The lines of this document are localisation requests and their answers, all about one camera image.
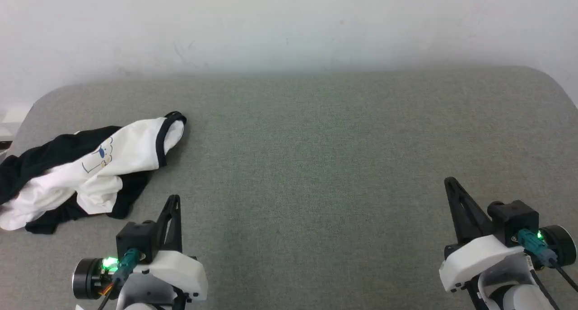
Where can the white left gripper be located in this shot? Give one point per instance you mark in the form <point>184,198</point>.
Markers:
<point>180,269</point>

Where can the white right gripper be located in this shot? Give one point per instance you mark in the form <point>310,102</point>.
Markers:
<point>474,260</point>

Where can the black and white t-shirt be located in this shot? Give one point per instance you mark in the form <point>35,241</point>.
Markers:
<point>122,156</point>

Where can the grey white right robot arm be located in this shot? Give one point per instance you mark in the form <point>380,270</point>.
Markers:
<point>560,242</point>

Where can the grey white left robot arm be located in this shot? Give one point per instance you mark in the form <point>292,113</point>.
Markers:
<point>86,278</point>

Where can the grey fabric sofa cushion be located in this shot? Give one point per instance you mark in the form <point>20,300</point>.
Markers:
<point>316,165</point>

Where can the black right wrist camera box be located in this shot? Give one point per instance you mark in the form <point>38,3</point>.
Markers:
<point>515,219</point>

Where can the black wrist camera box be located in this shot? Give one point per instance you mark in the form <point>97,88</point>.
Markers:
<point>515,219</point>
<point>135,238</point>

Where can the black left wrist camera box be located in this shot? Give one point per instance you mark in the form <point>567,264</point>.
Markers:
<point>135,238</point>

